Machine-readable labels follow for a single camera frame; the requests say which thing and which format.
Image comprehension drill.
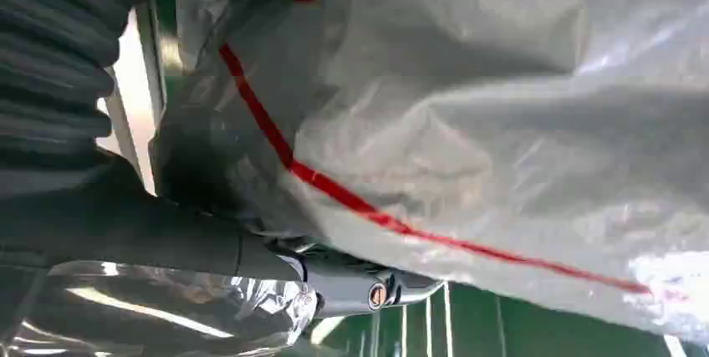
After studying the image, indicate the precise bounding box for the green plastic crate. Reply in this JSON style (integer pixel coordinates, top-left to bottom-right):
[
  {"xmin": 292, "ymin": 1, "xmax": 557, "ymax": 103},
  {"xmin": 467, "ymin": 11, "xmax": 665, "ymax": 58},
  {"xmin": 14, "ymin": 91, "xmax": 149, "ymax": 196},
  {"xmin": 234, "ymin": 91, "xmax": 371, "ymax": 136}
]
[{"xmin": 279, "ymin": 282, "xmax": 709, "ymax": 357}]

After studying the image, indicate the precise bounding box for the clear plastic wrapped parcel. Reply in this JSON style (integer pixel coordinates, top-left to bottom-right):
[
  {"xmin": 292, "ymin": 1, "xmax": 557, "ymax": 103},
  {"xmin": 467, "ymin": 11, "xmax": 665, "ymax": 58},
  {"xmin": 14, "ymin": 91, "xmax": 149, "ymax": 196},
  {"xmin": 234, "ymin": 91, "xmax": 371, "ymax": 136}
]
[{"xmin": 0, "ymin": 260, "xmax": 320, "ymax": 357}]

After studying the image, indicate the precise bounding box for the ribbed grey right arm sleeve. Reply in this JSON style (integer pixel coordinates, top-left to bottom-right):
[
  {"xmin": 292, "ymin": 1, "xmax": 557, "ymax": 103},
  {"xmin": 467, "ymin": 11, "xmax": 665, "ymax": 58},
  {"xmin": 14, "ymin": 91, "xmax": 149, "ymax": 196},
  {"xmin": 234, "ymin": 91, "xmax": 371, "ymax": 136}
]
[{"xmin": 0, "ymin": 0, "xmax": 133, "ymax": 201}]

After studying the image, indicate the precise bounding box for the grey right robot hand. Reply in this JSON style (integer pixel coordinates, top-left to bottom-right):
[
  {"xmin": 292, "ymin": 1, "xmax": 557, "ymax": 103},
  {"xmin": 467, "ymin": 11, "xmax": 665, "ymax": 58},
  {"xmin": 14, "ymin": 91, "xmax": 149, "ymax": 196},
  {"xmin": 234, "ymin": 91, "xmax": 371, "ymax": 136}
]
[{"xmin": 0, "ymin": 156, "xmax": 446, "ymax": 320}]

